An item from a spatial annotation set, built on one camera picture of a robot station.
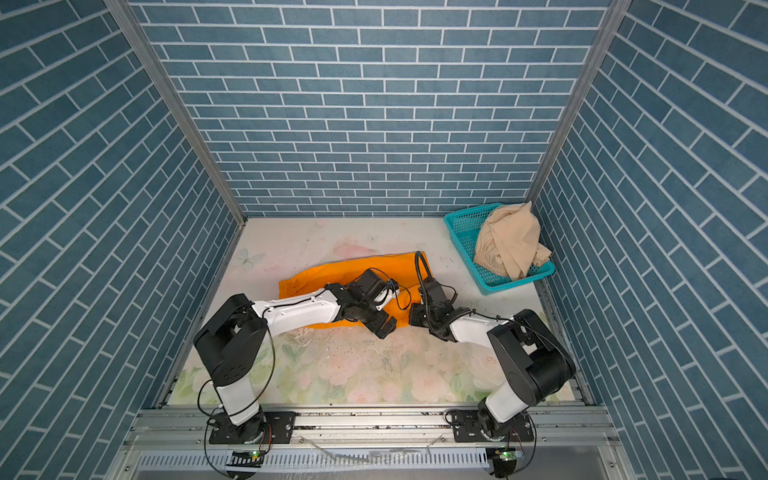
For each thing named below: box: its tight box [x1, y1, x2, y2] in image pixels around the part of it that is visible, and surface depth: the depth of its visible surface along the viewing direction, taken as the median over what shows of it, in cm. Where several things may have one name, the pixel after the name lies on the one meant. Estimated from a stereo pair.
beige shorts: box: [474, 201, 552, 281], surface depth 100 cm
